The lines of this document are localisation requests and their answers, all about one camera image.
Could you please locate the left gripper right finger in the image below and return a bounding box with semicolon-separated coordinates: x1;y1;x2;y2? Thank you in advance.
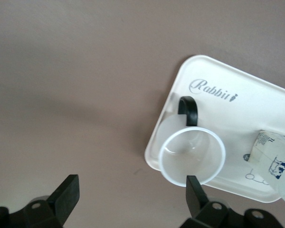
182;175;283;228

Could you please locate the cream plastic tray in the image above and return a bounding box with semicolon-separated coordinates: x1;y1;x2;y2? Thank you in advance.
144;55;285;204

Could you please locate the white cup black handle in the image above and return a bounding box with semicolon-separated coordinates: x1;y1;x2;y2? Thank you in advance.
156;96;227;187

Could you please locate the blue white milk carton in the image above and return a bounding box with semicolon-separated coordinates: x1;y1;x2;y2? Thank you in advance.
248;129;285;210

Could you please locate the brown table mat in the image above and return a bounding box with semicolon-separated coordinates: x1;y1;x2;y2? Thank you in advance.
0;0;285;228

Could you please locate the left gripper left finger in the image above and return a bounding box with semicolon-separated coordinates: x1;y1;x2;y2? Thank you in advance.
0;174;80;228

